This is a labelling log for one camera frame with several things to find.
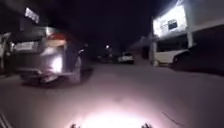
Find white vehicle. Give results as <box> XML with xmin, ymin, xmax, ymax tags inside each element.
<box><xmin>117</xmin><ymin>51</ymin><xmax>135</xmax><ymax>65</ymax></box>

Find grey asphalt road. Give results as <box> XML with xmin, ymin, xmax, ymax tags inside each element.
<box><xmin>0</xmin><ymin>60</ymin><xmax>224</xmax><ymax>128</ymax></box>

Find white car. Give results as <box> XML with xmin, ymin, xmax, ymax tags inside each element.
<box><xmin>155</xmin><ymin>48</ymin><xmax>190</xmax><ymax>66</ymax></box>

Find silver car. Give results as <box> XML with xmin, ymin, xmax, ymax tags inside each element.
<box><xmin>7</xmin><ymin>27</ymin><xmax>88</xmax><ymax>84</ymax></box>

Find robot's own part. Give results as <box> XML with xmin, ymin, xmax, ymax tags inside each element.
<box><xmin>69</xmin><ymin>123</ymin><xmax>81</xmax><ymax>128</ymax></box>
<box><xmin>141</xmin><ymin>123</ymin><xmax>153</xmax><ymax>128</ymax></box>

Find white building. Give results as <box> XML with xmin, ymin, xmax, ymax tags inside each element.
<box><xmin>148</xmin><ymin>0</ymin><xmax>224</xmax><ymax>67</ymax></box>

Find dark car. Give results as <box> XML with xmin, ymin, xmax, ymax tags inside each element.
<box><xmin>170</xmin><ymin>42</ymin><xmax>224</xmax><ymax>76</ymax></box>

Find dark building with lit sign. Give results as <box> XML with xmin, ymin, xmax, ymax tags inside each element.
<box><xmin>0</xmin><ymin>0</ymin><xmax>51</xmax><ymax>38</ymax></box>

